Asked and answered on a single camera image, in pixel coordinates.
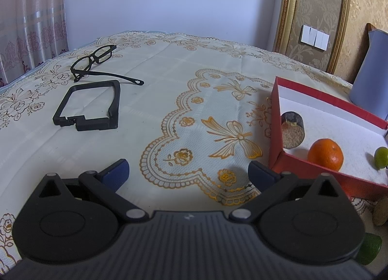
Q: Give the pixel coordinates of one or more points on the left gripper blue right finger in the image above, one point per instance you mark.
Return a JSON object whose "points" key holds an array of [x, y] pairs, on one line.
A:
{"points": [[273, 189]]}

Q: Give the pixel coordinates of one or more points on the blue electric kettle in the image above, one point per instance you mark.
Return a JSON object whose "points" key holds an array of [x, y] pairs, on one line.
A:
{"points": [[369, 90]]}

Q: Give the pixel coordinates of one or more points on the pink floral curtain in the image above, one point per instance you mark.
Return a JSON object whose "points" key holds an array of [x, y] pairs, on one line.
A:
{"points": [[32, 31]]}

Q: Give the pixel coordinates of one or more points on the cream floral tablecloth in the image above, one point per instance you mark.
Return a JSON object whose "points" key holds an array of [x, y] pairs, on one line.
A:
{"points": [[193, 113]]}

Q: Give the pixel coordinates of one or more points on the gold picture frame moulding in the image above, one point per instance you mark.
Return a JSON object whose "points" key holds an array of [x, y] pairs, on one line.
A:
{"points": [[327, 16]]}

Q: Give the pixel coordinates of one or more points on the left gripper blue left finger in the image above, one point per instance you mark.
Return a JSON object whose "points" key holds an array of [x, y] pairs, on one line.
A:
{"points": [[102, 186]]}

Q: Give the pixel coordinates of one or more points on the orange tangerine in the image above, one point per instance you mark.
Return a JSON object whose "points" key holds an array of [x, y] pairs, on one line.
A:
{"points": [[326, 153]]}

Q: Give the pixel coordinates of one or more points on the green tomato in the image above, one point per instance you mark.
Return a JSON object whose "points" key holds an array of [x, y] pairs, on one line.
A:
{"points": [[381, 157]]}

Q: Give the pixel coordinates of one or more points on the large black plastic frame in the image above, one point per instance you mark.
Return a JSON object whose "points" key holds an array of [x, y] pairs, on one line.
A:
{"points": [[91, 106]]}

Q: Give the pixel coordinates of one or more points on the brown kiwi fruit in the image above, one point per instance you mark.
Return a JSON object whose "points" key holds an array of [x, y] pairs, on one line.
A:
{"points": [[380, 212]]}

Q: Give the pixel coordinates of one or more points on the green cucumber slice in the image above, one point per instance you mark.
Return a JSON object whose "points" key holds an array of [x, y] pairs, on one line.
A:
{"points": [[369, 249]]}

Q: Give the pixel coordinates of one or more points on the black eyeglasses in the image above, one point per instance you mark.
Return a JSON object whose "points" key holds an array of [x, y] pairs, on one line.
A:
{"points": [[83, 66]]}

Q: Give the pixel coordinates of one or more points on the white wall switch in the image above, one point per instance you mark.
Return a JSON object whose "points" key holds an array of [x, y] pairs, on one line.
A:
{"points": [[314, 38]]}

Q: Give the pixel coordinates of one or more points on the red shallow cardboard box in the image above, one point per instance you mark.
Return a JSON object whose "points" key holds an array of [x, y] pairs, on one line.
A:
{"points": [[313, 132]]}

